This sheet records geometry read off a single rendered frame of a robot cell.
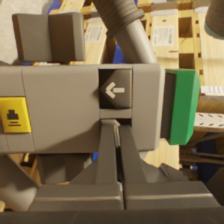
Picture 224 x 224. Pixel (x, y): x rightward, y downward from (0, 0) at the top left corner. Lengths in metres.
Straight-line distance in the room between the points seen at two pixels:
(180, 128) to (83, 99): 0.11
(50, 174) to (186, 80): 0.18
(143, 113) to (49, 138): 0.10
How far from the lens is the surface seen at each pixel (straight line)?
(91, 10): 1.80
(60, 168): 0.20
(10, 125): 0.18
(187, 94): 0.18
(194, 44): 1.31
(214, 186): 0.30
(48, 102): 0.16
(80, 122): 0.16
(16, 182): 0.25
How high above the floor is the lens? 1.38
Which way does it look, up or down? 15 degrees down
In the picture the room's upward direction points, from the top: 94 degrees clockwise
